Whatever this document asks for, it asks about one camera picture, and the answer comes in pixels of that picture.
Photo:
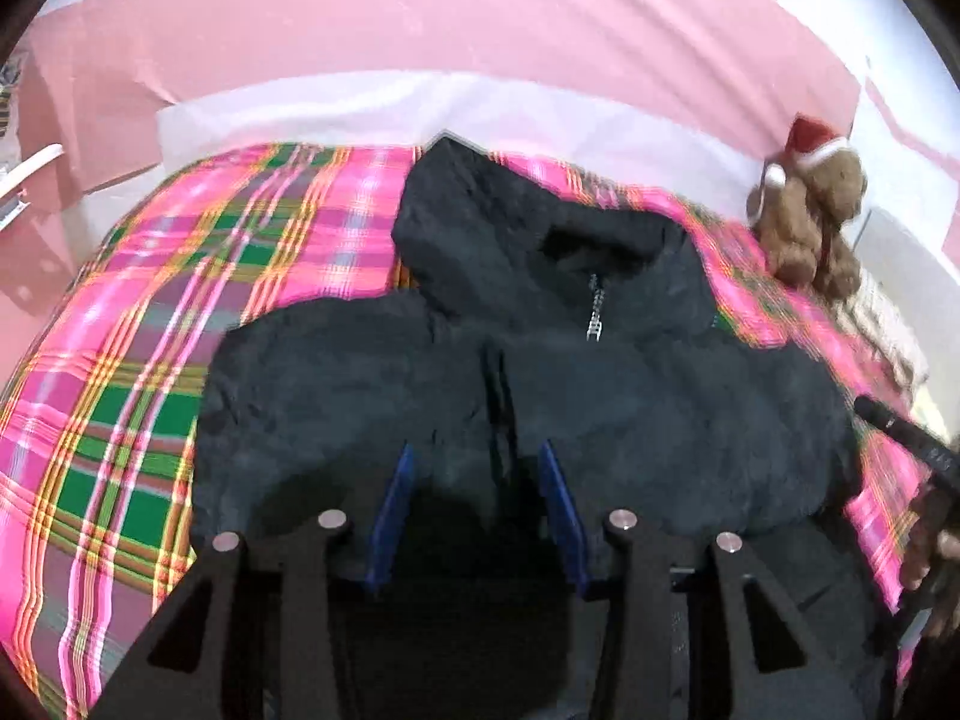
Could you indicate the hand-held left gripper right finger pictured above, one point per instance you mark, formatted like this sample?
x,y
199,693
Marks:
x,y
562,510

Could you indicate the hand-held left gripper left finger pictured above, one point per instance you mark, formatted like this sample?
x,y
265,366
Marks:
x,y
391,510

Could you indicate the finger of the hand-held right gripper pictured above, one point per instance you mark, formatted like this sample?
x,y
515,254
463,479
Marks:
x,y
900,431

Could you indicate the black hooded jacket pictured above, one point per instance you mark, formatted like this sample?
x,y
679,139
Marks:
x,y
337,375

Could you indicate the person's right hand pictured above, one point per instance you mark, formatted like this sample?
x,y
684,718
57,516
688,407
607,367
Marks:
x,y
922,562

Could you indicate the beige patterned cloth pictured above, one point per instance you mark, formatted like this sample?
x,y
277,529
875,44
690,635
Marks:
x,y
885,330

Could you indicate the brown teddy bear santa hat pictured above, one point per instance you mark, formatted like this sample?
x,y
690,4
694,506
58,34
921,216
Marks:
x,y
806,217

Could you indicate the pink plaid blanket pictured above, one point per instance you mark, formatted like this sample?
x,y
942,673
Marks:
x,y
150,315

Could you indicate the white pillow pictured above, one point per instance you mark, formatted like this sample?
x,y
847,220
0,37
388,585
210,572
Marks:
x,y
375,112

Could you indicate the pink backdrop cloth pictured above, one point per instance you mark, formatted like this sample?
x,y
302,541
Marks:
x,y
450,15

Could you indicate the white plastic frame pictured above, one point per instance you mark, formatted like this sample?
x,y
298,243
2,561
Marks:
x,y
30,165

